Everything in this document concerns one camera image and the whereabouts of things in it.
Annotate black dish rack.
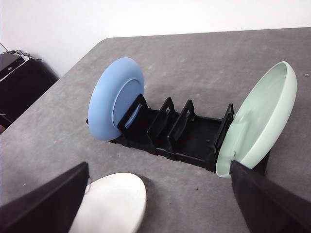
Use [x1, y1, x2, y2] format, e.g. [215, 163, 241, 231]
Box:
[110, 94, 234, 172]

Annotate blue plate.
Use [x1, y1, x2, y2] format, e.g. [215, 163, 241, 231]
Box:
[88, 57, 144, 140]

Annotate white plate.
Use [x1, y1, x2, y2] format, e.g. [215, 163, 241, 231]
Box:
[70, 173, 147, 233]

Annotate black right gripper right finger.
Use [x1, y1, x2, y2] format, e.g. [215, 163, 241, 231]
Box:
[229, 153, 311, 233]

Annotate green plate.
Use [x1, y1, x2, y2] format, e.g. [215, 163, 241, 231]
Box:
[216, 61, 297, 177]

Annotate black device in background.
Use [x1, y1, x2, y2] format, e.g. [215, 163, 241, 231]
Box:
[0, 50, 60, 134]

